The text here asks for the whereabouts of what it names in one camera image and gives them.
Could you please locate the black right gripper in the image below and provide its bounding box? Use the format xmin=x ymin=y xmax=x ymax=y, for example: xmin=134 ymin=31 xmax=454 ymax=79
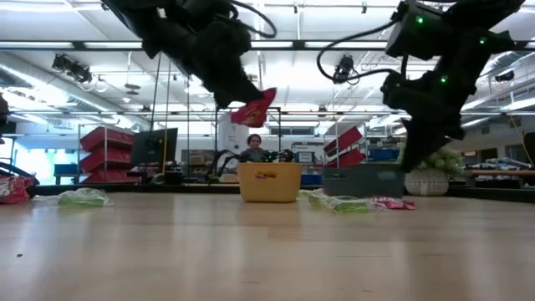
xmin=382 ymin=69 xmax=477 ymax=173

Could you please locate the red Skittles candy pack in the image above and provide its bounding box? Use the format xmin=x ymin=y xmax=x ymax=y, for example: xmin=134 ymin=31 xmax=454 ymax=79
xmin=230 ymin=86 xmax=278 ymax=129
xmin=0 ymin=174 xmax=37 ymax=205
xmin=369 ymin=196 xmax=417 ymax=212

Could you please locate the yellow plastic bin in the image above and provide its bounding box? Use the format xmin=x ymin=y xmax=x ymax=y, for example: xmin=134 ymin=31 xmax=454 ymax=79
xmin=237 ymin=161 xmax=303 ymax=204

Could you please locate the person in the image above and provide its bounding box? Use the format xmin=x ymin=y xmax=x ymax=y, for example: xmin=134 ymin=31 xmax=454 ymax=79
xmin=238 ymin=133 xmax=271 ymax=164

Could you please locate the black aluminium table frame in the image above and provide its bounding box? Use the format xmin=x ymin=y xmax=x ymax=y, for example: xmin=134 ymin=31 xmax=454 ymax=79
xmin=27 ymin=182 xmax=535 ymax=205

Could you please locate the blue plastic bin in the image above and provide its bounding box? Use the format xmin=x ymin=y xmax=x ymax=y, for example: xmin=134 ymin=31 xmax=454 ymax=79
xmin=322 ymin=162 xmax=405 ymax=199

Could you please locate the blue crate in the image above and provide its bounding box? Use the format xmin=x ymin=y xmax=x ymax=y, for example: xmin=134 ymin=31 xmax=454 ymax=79
xmin=367 ymin=146 xmax=401 ymax=163

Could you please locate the white tank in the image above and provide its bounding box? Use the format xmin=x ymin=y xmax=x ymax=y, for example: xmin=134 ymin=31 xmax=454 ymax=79
xmin=217 ymin=123 xmax=251 ymax=162

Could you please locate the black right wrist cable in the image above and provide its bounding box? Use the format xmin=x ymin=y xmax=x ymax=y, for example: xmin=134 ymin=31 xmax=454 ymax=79
xmin=316 ymin=20 xmax=403 ymax=84

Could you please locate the green plant in white pot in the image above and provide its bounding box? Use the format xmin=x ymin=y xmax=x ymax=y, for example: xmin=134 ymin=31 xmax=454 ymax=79
xmin=396 ymin=145 xmax=465 ymax=197

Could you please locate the large black monitor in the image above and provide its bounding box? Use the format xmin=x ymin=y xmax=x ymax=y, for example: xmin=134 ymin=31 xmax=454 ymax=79
xmin=131 ymin=127 xmax=179 ymax=166

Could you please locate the wooden table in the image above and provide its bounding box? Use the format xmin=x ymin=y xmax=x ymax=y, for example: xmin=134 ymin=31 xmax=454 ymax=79
xmin=463 ymin=168 xmax=535 ymax=177

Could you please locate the green candy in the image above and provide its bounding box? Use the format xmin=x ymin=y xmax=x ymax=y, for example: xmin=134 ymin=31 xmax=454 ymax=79
xmin=33 ymin=186 xmax=114 ymax=209
xmin=297 ymin=187 xmax=326 ymax=201
xmin=308 ymin=192 xmax=375 ymax=215

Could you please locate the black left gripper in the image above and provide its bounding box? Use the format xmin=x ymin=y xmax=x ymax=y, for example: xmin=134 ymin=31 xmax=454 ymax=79
xmin=183 ymin=18 xmax=265 ymax=109

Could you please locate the red storage bin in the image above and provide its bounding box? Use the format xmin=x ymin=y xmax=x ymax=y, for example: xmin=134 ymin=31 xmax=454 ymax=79
xmin=323 ymin=125 xmax=364 ymax=158
xmin=82 ymin=169 xmax=142 ymax=185
xmin=329 ymin=148 xmax=366 ymax=169
xmin=79 ymin=126 xmax=135 ymax=152
xmin=79 ymin=147 xmax=135 ymax=173

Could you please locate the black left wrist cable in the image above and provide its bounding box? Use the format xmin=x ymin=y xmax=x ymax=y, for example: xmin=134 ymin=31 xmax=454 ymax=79
xmin=228 ymin=0 xmax=278 ymax=40

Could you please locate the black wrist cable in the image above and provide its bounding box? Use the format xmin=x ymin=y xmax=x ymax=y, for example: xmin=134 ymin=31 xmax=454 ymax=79
xmin=228 ymin=0 xmax=278 ymax=40
xmin=316 ymin=20 xmax=403 ymax=84

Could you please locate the black overhead frame beam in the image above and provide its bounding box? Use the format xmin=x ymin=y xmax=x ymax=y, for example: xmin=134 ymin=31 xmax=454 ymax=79
xmin=0 ymin=38 xmax=535 ymax=53

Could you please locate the black ceiling camera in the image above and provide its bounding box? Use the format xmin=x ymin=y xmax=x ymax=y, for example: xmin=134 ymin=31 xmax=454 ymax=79
xmin=333 ymin=54 xmax=357 ymax=84

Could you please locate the black track light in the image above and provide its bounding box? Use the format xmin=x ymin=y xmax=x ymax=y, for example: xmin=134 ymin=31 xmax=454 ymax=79
xmin=50 ymin=53 xmax=94 ymax=84

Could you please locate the small screen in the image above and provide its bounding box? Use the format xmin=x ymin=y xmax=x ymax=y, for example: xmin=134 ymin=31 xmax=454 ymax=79
xmin=294 ymin=150 xmax=316 ymax=165

